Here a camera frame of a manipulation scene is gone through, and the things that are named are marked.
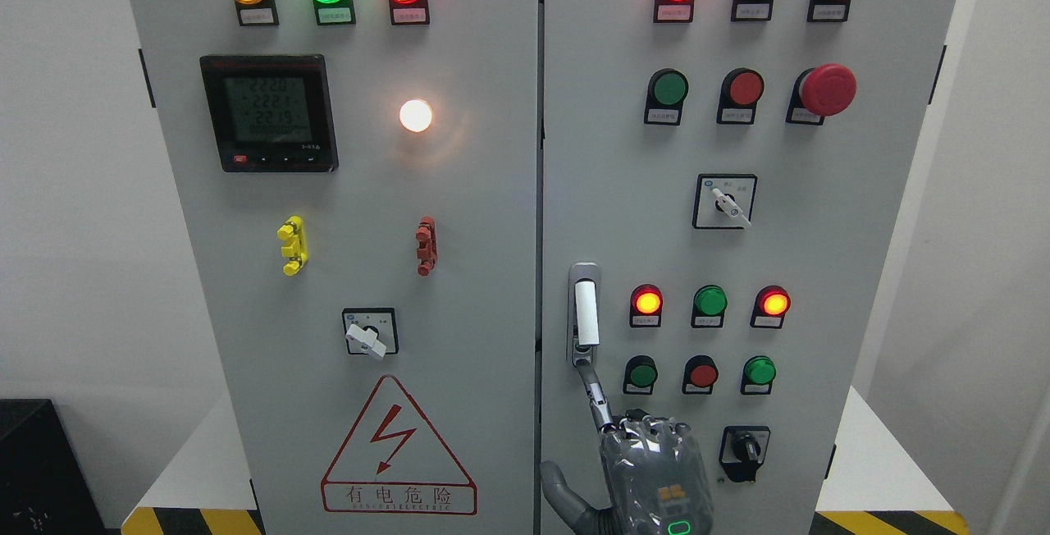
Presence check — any silver door handle lock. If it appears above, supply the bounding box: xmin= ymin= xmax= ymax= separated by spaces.
xmin=567 ymin=262 xmax=601 ymax=367

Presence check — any left grey cabinet door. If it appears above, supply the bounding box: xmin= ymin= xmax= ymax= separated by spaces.
xmin=131 ymin=0 xmax=539 ymax=534

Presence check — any grey cabinet door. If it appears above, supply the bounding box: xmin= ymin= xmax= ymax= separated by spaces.
xmin=131 ymin=0 xmax=539 ymax=534
xmin=541 ymin=0 xmax=956 ymax=534

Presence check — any right grey cabinet door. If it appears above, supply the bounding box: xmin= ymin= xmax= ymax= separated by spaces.
xmin=541 ymin=0 xmax=956 ymax=534

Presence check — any red lit indicator middle left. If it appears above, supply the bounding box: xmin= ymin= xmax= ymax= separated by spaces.
xmin=628 ymin=284 xmax=663 ymax=328

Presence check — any red lit indicator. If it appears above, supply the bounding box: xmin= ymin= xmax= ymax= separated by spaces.
xmin=750 ymin=285 xmax=792 ymax=329
xmin=628 ymin=284 xmax=663 ymax=328

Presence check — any white lit indicator lamp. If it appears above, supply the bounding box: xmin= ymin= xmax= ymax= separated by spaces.
xmin=398 ymin=98 xmax=434 ymax=134

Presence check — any green push button lower left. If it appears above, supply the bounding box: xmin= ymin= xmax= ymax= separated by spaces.
xmin=622 ymin=354 xmax=659 ymax=395

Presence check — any green push button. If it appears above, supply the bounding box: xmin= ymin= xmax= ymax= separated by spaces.
xmin=642 ymin=68 xmax=689 ymax=126
xmin=740 ymin=355 xmax=777 ymax=395
xmin=622 ymin=354 xmax=659 ymax=395

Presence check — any green indicator middle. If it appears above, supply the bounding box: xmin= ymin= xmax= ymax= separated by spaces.
xmin=691 ymin=285 xmax=728 ymax=328

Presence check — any green push button upper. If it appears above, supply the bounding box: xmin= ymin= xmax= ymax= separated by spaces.
xmin=642 ymin=68 xmax=689 ymax=126

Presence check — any red push button lower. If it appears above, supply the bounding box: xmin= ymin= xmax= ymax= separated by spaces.
xmin=680 ymin=354 xmax=719 ymax=395

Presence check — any red push button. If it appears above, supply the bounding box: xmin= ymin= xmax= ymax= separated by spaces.
xmin=680 ymin=354 xmax=719 ymax=395
xmin=716 ymin=67 xmax=765 ymax=126

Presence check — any red lit indicator middle right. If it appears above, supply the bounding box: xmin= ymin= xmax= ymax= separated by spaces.
xmin=750 ymin=285 xmax=792 ymax=329

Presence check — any electric hazard warning sticker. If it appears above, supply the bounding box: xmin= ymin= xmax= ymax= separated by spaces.
xmin=320 ymin=375 xmax=477 ymax=515

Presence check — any red push button upper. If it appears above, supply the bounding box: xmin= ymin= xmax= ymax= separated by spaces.
xmin=716 ymin=67 xmax=765 ymax=126

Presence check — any green push button lower right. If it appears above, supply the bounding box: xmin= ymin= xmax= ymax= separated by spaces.
xmin=740 ymin=355 xmax=777 ymax=395

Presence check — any black digital power meter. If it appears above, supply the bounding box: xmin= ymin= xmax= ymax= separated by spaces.
xmin=200 ymin=55 xmax=339 ymax=172

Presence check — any red emergency stop button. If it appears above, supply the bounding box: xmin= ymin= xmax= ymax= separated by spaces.
xmin=785 ymin=63 xmax=856 ymax=126

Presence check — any black box lower left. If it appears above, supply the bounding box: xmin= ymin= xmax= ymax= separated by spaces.
xmin=1 ymin=398 xmax=107 ymax=534

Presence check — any left door selector switch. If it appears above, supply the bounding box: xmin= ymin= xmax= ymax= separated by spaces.
xmin=341 ymin=307 xmax=399 ymax=359

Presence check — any upper right selector switch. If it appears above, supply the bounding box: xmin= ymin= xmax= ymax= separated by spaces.
xmin=692 ymin=173 xmax=758 ymax=230

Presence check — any black knob selector switch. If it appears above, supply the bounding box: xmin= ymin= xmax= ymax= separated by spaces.
xmin=719 ymin=424 xmax=771 ymax=483

